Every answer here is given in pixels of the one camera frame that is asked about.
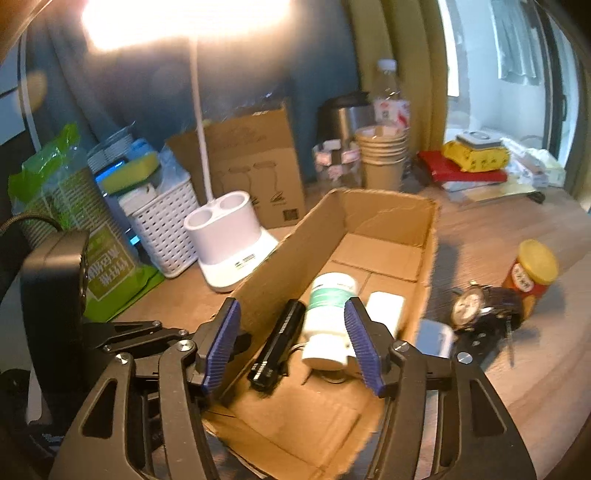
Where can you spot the white plastic basket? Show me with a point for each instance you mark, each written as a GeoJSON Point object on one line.
{"type": "Point", "coordinates": [161, 221]}

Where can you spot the clear water bottle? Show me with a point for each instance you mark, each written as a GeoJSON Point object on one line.
{"type": "Point", "coordinates": [390, 108]}

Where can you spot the brown lamp carton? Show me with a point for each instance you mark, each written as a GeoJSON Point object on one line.
{"type": "Point", "coordinates": [258, 161]}

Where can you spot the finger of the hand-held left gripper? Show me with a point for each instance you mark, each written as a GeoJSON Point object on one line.
{"type": "Point", "coordinates": [138, 330]}
{"type": "Point", "coordinates": [145, 371]}

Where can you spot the white charger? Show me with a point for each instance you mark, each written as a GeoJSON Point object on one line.
{"type": "Point", "coordinates": [434, 339]}

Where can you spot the cardboard box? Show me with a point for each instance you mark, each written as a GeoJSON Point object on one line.
{"type": "Point", "coordinates": [300, 415]}

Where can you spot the yellow lid jar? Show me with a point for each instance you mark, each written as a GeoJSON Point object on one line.
{"type": "Point", "coordinates": [531, 277]}

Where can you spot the white desk lamp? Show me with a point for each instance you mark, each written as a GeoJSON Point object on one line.
{"type": "Point", "coordinates": [231, 244]}

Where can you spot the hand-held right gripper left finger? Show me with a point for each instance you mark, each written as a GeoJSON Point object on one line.
{"type": "Point", "coordinates": [221, 346]}

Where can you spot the black flashlight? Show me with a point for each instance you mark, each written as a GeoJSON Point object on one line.
{"type": "Point", "coordinates": [277, 346]}

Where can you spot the steel kettle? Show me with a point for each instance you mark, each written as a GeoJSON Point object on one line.
{"type": "Point", "coordinates": [341, 120]}

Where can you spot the hanging pale clothes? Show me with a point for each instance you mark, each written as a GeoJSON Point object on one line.
{"type": "Point", "coordinates": [517, 41]}

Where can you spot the plastic folder with papers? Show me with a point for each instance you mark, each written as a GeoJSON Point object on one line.
{"type": "Point", "coordinates": [503, 190]}

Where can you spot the yellow printed packet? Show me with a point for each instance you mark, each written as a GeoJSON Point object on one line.
{"type": "Point", "coordinates": [475, 159]}

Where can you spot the black sliding door frame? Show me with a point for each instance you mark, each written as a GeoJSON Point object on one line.
{"type": "Point", "coordinates": [561, 92]}

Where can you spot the white earbuds case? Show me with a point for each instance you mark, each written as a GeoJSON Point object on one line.
{"type": "Point", "coordinates": [385, 311]}

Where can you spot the teal curtain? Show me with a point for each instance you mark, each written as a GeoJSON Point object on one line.
{"type": "Point", "coordinates": [138, 83]}

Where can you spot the stack of white cups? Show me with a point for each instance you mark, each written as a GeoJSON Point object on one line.
{"type": "Point", "coordinates": [108, 147]}

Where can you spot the yellow curtain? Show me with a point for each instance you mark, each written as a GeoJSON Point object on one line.
{"type": "Point", "coordinates": [397, 37]}

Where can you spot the red flat package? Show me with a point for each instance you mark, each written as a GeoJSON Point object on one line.
{"type": "Point", "coordinates": [434, 166]}

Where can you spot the yellow green sponge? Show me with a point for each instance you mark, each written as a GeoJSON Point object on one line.
{"type": "Point", "coordinates": [131, 170]}

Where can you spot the white pill bottle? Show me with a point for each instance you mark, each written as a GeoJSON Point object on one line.
{"type": "Point", "coordinates": [328, 314]}

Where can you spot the green wipes packet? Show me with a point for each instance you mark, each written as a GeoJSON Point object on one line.
{"type": "Point", "coordinates": [111, 272]}

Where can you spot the white grey square device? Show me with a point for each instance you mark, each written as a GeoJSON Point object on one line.
{"type": "Point", "coordinates": [478, 138]}

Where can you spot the stack of paper cups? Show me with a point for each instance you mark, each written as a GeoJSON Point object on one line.
{"type": "Point", "coordinates": [383, 170]}

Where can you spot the wristwatch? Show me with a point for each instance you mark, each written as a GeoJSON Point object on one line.
{"type": "Point", "coordinates": [466, 307]}

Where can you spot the black scissors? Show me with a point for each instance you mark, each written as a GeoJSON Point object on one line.
{"type": "Point", "coordinates": [535, 197]}

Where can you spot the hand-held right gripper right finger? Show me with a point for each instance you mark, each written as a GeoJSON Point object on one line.
{"type": "Point", "coordinates": [364, 350]}

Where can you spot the clear glass jar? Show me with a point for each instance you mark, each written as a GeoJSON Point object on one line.
{"type": "Point", "coordinates": [332, 161]}

